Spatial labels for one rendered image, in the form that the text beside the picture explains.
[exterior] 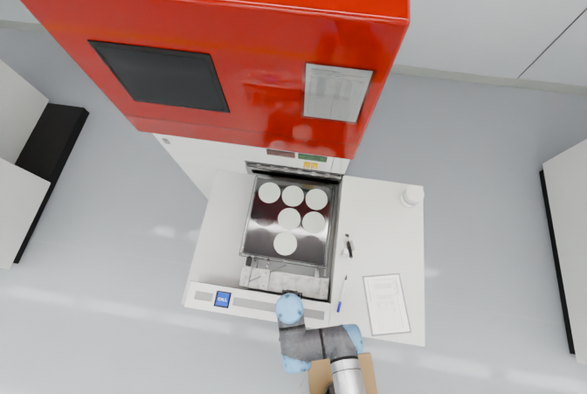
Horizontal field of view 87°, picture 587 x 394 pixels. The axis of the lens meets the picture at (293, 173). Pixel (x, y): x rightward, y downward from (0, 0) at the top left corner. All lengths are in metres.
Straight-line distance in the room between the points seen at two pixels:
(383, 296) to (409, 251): 0.21
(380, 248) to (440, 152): 1.57
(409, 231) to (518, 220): 1.55
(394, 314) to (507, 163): 1.94
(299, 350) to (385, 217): 0.68
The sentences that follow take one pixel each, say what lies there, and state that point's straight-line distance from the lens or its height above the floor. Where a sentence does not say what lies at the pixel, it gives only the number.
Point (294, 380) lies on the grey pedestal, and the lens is 2.26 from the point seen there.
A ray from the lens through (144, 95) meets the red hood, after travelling 1.04.
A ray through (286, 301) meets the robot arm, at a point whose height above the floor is 1.33.
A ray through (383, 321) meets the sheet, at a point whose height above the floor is 0.97.
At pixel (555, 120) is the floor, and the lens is 3.44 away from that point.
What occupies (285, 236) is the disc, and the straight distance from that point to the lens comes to 1.36.
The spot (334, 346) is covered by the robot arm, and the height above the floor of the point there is 1.32.
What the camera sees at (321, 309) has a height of 0.96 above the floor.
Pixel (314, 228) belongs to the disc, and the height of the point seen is 0.90.
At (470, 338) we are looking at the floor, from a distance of 2.51.
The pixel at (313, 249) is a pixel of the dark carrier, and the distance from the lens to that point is 1.36.
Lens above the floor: 2.24
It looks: 67 degrees down
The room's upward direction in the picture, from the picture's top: straight up
